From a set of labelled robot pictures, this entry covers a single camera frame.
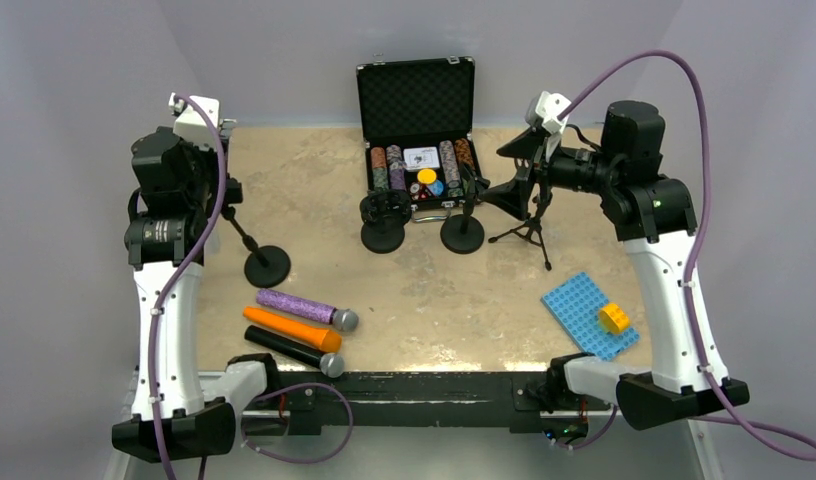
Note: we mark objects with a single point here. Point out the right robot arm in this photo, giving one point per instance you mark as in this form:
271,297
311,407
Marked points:
654,219

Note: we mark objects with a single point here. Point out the orange microphone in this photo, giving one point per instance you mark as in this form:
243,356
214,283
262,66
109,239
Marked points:
323,339

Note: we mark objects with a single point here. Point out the black silver-mesh microphone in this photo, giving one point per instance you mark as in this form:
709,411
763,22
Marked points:
329,364

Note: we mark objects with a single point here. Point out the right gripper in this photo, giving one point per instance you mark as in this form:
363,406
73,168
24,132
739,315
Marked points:
515,195

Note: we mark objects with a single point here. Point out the black tripod stand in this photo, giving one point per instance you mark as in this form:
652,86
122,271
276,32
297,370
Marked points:
531,229

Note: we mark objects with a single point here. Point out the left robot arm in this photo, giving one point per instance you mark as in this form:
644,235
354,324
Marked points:
168,213

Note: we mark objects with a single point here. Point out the yellow building brick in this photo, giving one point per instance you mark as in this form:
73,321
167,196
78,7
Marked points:
613,319

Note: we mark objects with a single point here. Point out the blue building baseplate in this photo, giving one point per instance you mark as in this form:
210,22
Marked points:
575,305

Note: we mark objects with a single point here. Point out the purple glitter microphone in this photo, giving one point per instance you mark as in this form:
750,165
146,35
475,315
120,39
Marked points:
344,320

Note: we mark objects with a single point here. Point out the black shock-mount microphone stand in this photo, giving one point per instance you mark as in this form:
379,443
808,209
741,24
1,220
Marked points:
384,215

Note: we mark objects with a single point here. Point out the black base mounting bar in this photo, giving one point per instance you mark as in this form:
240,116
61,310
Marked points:
514,401

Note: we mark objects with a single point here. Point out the black poker chip case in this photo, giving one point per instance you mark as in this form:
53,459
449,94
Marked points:
414,104

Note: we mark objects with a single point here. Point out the black clip microphone stand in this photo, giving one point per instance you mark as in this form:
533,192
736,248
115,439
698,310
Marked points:
463,233

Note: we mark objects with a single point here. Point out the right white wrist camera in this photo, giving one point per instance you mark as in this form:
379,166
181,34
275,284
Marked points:
547,118

